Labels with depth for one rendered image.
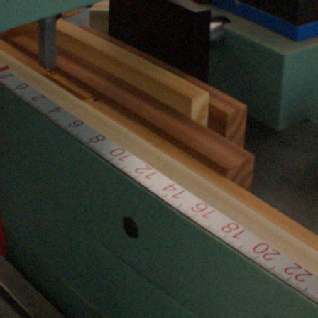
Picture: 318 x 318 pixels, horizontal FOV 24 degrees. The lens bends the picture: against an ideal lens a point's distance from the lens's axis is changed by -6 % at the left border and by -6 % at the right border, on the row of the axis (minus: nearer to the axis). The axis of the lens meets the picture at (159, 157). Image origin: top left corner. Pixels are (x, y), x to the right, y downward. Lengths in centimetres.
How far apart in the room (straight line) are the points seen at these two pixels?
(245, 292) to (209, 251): 3
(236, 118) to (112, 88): 8
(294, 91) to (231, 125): 9
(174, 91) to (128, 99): 3
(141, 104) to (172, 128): 3
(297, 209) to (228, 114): 7
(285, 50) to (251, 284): 22
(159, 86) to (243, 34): 10
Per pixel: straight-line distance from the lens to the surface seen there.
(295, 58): 52
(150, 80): 46
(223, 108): 45
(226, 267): 34
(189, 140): 42
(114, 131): 42
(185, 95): 44
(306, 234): 37
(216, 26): 54
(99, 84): 48
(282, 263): 32
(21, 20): 43
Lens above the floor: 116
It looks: 32 degrees down
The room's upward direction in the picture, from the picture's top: 2 degrees clockwise
